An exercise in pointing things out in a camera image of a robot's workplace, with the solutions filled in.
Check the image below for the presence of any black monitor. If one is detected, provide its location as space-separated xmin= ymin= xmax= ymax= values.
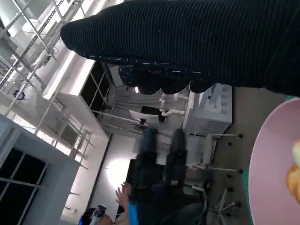
xmin=140 ymin=105 xmax=163 ymax=116

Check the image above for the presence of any white panelled cabinet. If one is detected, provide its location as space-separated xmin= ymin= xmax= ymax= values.
xmin=184 ymin=83 xmax=233 ymax=135

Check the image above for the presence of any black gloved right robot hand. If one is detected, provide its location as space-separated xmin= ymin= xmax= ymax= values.
xmin=60 ymin=0 xmax=300 ymax=98

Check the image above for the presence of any pink bowl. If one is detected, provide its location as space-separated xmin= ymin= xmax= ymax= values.
xmin=248 ymin=97 xmax=300 ymax=225

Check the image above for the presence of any long toy bread loaf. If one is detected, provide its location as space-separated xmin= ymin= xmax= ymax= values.
xmin=285 ymin=139 xmax=300 ymax=204

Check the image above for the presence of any grey office chair base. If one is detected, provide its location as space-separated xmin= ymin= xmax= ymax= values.
xmin=217 ymin=187 xmax=242 ymax=214

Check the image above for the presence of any aluminium frame truss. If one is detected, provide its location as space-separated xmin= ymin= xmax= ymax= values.
xmin=0 ymin=0 xmax=97 ymax=165

